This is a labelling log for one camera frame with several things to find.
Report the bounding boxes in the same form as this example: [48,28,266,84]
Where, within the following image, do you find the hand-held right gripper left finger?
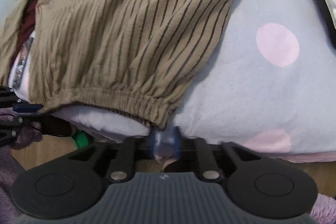
[68,130,163,183]

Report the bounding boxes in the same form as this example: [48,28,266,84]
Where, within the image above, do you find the brown striped pants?
[26,0,259,130]

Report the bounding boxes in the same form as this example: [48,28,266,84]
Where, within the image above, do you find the person's purple fuzzy clothing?
[0,107,336,224]

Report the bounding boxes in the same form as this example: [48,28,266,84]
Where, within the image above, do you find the brown striped shirt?
[0,0,53,83]

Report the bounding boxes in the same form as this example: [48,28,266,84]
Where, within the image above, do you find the green object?
[73,132,88,149]

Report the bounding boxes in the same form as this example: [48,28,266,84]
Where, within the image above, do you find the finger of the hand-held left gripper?
[0,86,44,113]
[0,112,42,148]

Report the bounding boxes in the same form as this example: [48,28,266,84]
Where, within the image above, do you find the folded black garment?
[299,0,336,50]

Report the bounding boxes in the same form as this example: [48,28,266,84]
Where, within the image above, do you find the grey printed garment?
[12,38,34,88]

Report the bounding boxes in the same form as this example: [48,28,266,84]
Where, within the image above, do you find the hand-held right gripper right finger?
[171,127,263,182]

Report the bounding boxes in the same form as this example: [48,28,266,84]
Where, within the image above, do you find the maroon garment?
[12,0,61,62]

